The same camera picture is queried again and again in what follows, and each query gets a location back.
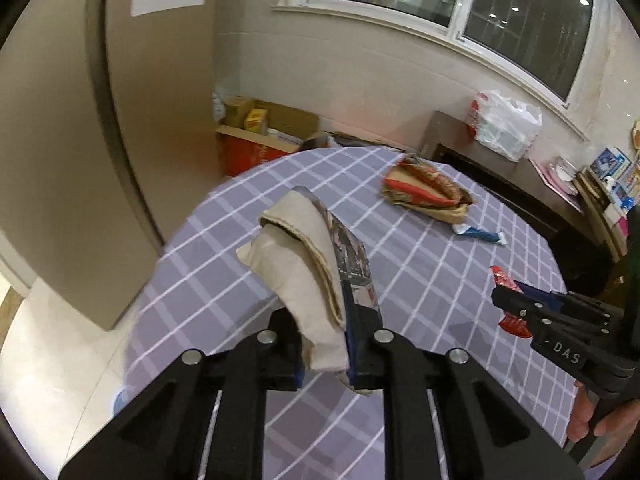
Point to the dark wooden side cabinet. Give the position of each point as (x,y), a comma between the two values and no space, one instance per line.
(584,262)

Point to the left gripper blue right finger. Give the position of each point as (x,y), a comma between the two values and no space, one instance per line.
(547,298)

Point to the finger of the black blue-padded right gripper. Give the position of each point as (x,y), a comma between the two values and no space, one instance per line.
(444,415)

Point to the gold double-door refrigerator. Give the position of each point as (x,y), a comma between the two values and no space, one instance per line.
(108,141)

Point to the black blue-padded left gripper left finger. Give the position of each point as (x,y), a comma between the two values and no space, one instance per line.
(202,417)

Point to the yellow small box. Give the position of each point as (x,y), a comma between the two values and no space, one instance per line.
(256,121)

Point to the person's right hand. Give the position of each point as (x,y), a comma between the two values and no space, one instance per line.
(617,426)

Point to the white plastic bag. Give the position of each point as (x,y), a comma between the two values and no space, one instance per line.
(505,125)

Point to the white framed window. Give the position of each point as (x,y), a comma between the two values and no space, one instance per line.
(534,50)

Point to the red cardboard box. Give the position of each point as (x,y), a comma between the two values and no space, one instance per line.
(240,150)

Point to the blue white tube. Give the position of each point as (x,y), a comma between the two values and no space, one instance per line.
(464,229)

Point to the red brown crumpled bag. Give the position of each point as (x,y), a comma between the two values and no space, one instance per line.
(417,185)

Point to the grey checked tablecloth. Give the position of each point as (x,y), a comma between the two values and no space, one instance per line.
(433,286)

